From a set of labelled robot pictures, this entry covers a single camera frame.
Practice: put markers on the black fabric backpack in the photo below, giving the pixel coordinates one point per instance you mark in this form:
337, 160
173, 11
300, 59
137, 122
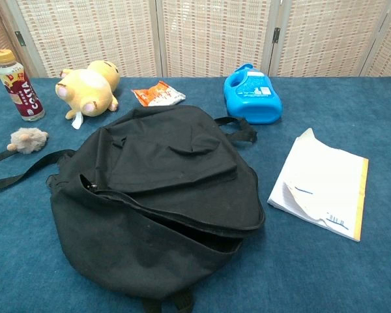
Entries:
150, 163

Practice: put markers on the white book yellow spine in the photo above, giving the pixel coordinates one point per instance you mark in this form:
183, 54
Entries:
329, 182

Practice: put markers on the orange white snack packet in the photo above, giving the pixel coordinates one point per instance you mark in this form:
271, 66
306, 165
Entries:
156, 94

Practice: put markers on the blue detergent pump bottle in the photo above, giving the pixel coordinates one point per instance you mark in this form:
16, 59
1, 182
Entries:
251, 104

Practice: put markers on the yellow plush toy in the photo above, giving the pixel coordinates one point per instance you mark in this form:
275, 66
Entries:
88, 88

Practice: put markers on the black screen hinge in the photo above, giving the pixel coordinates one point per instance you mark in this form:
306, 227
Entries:
20, 38
276, 35

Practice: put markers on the blue carpet table cover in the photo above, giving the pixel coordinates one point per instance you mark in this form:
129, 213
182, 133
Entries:
312, 277

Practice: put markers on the Costa coffee bottle yellow cap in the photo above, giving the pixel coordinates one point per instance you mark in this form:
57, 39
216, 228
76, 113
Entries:
23, 94

